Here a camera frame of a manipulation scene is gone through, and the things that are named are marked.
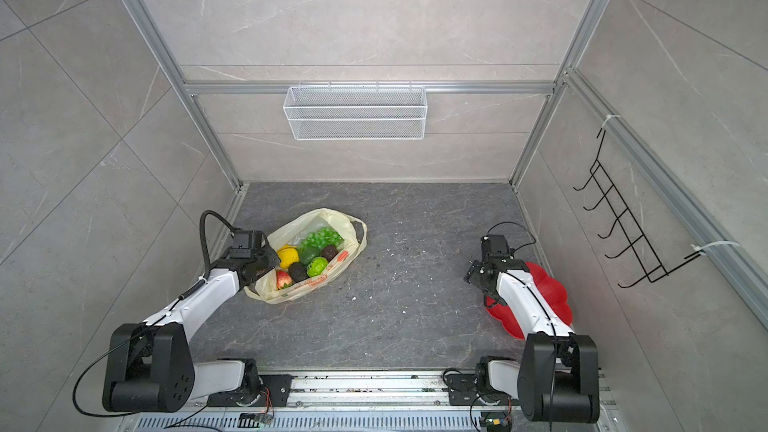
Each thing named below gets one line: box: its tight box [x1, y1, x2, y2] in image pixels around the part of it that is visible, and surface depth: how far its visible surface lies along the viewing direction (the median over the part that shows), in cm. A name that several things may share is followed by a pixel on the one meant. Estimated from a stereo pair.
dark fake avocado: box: [288, 262, 308, 283], surface depth 94 cm
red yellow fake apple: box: [276, 270, 293, 291], surface depth 90 cm
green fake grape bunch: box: [298, 227, 345, 264], surface depth 100 cm
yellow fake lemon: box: [277, 244, 299, 269], surface depth 95 cm
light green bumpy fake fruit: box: [306, 256, 329, 278], surface depth 92 cm
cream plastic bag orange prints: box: [244, 208, 367, 304], surface depth 92 cm
